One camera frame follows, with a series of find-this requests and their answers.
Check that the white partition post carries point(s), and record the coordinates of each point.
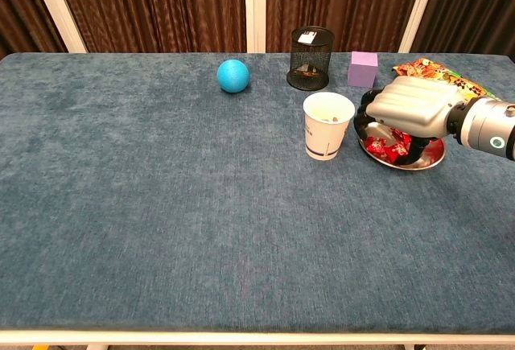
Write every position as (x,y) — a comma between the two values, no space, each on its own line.
(249,4)
(57,8)
(260,4)
(419,8)

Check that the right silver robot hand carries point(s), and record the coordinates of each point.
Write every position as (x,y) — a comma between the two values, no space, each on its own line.
(414,104)

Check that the steel bowl with candies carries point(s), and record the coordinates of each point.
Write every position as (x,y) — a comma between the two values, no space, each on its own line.
(432,156)

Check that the white paper cup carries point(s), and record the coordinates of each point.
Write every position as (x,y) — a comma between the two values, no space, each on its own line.
(326,141)

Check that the white barcode label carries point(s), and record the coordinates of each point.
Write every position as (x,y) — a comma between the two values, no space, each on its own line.
(307,37)

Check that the brown curtain panel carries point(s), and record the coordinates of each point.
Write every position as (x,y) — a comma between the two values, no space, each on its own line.
(354,0)
(153,4)
(20,12)
(475,4)

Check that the green orange snack bag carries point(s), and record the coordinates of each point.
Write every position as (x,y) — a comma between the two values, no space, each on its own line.
(422,66)

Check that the blue ball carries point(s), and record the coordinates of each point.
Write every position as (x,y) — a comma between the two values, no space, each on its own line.
(233,76)

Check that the purple cube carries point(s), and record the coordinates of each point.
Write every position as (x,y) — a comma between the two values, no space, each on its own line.
(362,70)

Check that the black cylindrical can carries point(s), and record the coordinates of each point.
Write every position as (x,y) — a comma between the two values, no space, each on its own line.
(311,81)

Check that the blue velvet table cloth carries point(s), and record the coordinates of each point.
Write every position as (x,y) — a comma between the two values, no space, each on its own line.
(161,205)

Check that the white table frame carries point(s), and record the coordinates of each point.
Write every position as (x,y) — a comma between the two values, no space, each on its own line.
(257,338)

